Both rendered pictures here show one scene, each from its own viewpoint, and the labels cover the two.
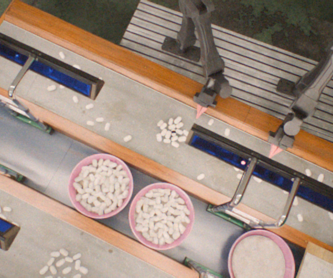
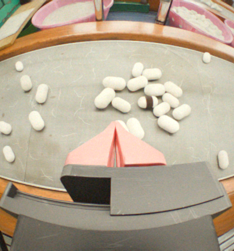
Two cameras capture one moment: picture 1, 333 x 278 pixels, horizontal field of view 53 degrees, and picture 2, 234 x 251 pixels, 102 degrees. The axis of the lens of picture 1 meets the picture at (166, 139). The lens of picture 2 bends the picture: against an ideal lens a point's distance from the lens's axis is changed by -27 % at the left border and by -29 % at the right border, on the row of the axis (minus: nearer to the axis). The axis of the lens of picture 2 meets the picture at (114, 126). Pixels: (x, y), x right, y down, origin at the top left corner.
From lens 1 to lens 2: 1.36 m
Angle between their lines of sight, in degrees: 29
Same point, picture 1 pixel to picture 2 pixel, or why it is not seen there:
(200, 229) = not seen: hidden behind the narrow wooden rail
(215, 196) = (172, 32)
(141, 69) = not seen: outside the picture
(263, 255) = (68, 17)
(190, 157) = (231, 84)
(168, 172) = not seen: outside the picture
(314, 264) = (10, 31)
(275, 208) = (58, 58)
